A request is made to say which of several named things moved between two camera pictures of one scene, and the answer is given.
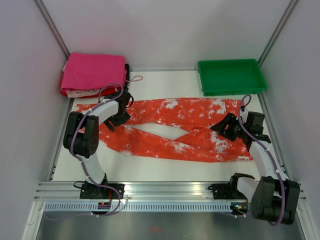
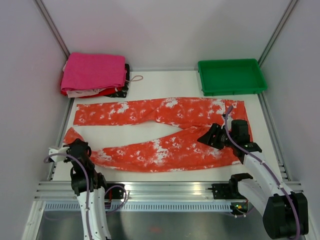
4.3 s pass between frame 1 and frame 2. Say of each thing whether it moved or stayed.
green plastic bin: stayed
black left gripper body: moved
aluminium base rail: stayed
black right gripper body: moved
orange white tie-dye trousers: moved
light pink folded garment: stayed
